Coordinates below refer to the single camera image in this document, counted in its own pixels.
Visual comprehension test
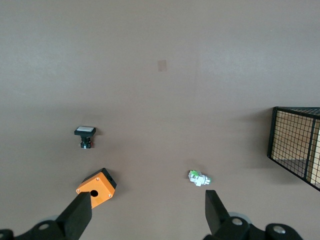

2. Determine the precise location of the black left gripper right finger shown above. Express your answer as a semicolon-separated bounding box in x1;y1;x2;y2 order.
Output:
204;189;305;240

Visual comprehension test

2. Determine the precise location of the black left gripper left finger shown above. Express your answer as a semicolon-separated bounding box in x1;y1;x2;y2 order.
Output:
0;191;93;240

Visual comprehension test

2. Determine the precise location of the black square white-cap pushbutton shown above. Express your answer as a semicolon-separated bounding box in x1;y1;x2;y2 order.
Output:
73;126;97;150

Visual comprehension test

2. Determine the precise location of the green white pushbutton switch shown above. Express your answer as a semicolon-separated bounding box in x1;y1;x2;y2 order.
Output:
187;169;213;187

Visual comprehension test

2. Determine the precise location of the orange button enclosure box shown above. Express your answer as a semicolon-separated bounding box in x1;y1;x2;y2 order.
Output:
75;167;118;210

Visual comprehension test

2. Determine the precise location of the black wire rack wooden shelf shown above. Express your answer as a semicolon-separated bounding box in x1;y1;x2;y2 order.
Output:
266;106;320;193

